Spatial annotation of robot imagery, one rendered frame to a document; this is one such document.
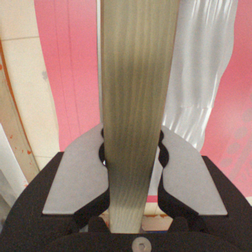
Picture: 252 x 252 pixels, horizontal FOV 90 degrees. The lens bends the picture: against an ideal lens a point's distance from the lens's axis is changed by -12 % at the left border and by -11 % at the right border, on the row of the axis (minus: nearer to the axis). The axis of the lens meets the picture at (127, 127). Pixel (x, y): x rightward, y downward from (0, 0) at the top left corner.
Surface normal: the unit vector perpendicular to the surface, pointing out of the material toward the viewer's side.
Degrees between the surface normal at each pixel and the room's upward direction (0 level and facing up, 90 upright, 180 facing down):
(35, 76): 0
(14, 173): 0
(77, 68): 0
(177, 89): 32
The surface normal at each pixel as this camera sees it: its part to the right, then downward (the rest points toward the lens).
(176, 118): -0.50, 0.36
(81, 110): 0.00, 0.49
